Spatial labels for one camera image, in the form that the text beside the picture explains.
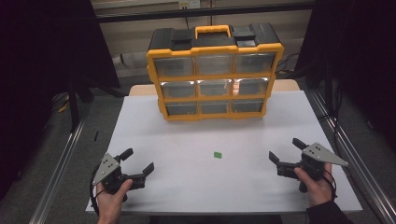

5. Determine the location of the aluminium frame rail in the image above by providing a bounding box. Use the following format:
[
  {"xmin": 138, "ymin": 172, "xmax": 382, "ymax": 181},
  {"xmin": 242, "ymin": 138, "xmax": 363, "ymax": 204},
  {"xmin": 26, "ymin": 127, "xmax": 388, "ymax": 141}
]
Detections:
[
  {"xmin": 306, "ymin": 88, "xmax": 396, "ymax": 224},
  {"xmin": 28, "ymin": 104, "xmax": 92, "ymax": 224}
]

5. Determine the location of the black curtain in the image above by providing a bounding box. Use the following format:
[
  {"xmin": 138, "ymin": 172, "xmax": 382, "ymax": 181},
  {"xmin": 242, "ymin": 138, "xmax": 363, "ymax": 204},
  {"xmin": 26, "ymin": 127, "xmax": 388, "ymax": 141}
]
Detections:
[
  {"xmin": 0, "ymin": 0, "xmax": 120, "ymax": 200},
  {"xmin": 293, "ymin": 0, "xmax": 396, "ymax": 150}
]

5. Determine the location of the person's right hand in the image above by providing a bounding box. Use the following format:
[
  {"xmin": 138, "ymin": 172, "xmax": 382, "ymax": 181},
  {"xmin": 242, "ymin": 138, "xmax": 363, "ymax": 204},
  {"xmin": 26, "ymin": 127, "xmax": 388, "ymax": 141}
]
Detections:
[{"xmin": 293, "ymin": 162, "xmax": 337, "ymax": 208}]

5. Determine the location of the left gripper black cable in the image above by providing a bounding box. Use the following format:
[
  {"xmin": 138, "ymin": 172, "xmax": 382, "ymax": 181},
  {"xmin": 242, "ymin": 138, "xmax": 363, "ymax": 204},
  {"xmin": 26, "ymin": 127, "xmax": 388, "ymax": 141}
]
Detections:
[{"xmin": 89, "ymin": 169, "xmax": 106, "ymax": 217}]

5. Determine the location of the black horizontal bar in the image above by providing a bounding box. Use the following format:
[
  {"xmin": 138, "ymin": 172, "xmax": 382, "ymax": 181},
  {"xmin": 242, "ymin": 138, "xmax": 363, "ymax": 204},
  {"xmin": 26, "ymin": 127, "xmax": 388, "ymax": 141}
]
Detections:
[{"xmin": 94, "ymin": 1, "xmax": 316, "ymax": 24}]

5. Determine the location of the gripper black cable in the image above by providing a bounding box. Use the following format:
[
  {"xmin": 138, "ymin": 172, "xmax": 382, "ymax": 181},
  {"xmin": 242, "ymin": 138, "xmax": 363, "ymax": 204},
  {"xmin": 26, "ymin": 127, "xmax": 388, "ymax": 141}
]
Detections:
[
  {"xmin": 323, "ymin": 175, "xmax": 339, "ymax": 201},
  {"xmin": 89, "ymin": 169, "xmax": 106, "ymax": 217}
]

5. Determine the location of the person's left hand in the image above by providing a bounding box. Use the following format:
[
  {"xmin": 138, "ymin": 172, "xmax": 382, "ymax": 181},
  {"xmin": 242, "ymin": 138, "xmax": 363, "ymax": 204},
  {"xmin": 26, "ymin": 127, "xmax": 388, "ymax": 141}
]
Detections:
[{"xmin": 96, "ymin": 178, "xmax": 134, "ymax": 224}]

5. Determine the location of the group of clear drawers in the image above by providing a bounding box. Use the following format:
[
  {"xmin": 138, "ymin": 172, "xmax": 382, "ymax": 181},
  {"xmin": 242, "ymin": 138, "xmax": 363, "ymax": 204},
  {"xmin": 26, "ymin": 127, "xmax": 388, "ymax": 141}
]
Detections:
[{"xmin": 153, "ymin": 52, "xmax": 276, "ymax": 116}]

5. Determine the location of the black metal stand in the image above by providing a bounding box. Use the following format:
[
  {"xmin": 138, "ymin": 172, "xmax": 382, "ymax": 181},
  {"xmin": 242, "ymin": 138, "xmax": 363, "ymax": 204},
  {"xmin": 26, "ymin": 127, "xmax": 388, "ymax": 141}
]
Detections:
[{"xmin": 66, "ymin": 77, "xmax": 127, "ymax": 133}]

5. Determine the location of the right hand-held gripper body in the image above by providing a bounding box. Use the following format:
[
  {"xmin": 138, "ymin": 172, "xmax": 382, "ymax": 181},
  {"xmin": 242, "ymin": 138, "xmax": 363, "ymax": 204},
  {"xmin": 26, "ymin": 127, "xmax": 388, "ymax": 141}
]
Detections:
[{"xmin": 298, "ymin": 142, "xmax": 349, "ymax": 194}]

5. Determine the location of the white wall socket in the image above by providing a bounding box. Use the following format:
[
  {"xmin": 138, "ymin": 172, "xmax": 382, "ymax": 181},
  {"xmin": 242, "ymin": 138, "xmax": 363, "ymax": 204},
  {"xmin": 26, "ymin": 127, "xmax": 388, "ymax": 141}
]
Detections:
[{"xmin": 177, "ymin": 0, "xmax": 201, "ymax": 9}]

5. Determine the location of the yellow floor cable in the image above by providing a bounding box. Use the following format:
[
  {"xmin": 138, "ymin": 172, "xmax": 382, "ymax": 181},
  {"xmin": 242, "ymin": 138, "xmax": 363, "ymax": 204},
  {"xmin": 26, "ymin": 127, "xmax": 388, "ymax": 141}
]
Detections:
[{"xmin": 57, "ymin": 94, "xmax": 71, "ymax": 114}]

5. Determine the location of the transparent plastic drawer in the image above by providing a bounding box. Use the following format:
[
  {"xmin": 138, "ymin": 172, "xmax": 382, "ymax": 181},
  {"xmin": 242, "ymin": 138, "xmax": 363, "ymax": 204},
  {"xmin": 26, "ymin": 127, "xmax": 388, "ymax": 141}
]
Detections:
[{"xmin": 197, "ymin": 79, "xmax": 233, "ymax": 97}]

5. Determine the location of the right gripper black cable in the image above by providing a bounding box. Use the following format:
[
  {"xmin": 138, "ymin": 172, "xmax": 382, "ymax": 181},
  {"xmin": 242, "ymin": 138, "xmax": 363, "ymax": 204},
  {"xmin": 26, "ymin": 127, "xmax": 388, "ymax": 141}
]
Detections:
[{"xmin": 323, "ymin": 175, "xmax": 339, "ymax": 201}]

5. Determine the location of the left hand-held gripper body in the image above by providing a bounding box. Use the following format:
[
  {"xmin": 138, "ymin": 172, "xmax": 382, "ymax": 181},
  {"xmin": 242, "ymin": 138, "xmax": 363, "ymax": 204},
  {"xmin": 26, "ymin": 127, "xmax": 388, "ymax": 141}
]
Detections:
[{"xmin": 92, "ymin": 152, "xmax": 132, "ymax": 203}]

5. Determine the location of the yellow black organizer cabinet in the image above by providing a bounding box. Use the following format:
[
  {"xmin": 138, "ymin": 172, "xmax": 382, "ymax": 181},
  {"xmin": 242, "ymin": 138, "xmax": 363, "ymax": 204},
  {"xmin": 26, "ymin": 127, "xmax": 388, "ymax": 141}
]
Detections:
[{"xmin": 146, "ymin": 21, "xmax": 285, "ymax": 122}]

